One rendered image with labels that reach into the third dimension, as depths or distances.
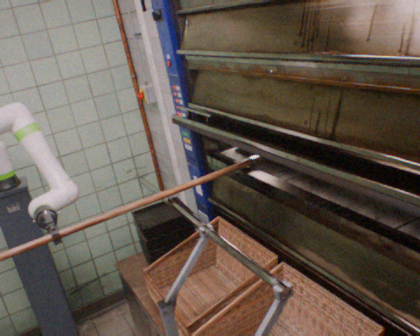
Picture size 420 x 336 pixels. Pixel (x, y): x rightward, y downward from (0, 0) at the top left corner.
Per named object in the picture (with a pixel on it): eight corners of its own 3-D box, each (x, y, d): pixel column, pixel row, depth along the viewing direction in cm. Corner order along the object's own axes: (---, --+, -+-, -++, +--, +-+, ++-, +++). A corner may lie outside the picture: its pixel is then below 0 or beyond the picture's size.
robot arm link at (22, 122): (-8, 115, 218) (-1, 102, 209) (17, 107, 226) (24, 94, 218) (14, 148, 217) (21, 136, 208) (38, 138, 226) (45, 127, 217)
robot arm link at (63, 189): (20, 146, 221) (17, 141, 210) (42, 134, 225) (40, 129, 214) (62, 211, 221) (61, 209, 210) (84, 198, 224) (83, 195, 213)
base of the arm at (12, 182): (-7, 181, 267) (-11, 171, 265) (20, 173, 272) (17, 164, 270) (-8, 195, 244) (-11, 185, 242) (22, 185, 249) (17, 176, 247)
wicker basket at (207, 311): (228, 258, 260) (220, 214, 251) (289, 308, 211) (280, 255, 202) (147, 295, 242) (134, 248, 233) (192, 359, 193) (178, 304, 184)
